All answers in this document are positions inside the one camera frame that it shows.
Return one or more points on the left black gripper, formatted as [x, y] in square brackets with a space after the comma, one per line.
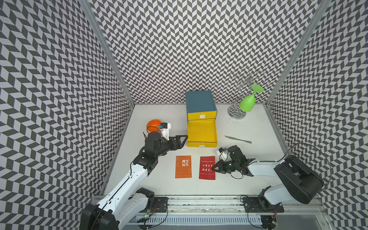
[179, 145]

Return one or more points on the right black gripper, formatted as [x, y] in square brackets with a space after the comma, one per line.
[216, 165]

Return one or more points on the dark red postcard pack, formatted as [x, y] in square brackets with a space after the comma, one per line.
[205, 170]

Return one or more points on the orange postcard pack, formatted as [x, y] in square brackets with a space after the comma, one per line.
[183, 167]

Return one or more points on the teal drawer cabinet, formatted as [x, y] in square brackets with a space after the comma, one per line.
[200, 101]

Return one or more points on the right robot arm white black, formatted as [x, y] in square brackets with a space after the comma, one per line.
[298, 181]

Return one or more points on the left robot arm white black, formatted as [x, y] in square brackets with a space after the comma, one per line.
[126, 200]

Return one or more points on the orange bowl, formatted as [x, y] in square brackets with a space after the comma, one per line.
[153, 126]

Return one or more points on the green plastic wine glass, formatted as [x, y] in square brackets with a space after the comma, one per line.
[248, 102]

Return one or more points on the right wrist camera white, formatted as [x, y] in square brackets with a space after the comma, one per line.
[223, 154]

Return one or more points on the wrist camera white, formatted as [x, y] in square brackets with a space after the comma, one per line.
[223, 154]
[164, 129]

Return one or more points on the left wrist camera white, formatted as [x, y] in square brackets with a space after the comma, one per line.
[164, 129]

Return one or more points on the green handled knife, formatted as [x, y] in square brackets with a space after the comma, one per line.
[233, 138]

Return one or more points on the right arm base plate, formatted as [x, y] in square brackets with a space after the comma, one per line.
[260, 205]

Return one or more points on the aluminium front rail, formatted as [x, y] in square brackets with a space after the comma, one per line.
[229, 210]

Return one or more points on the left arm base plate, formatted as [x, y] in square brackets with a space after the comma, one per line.
[158, 204]

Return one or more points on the chrome wire glass rack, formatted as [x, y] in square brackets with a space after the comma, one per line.
[244, 78]

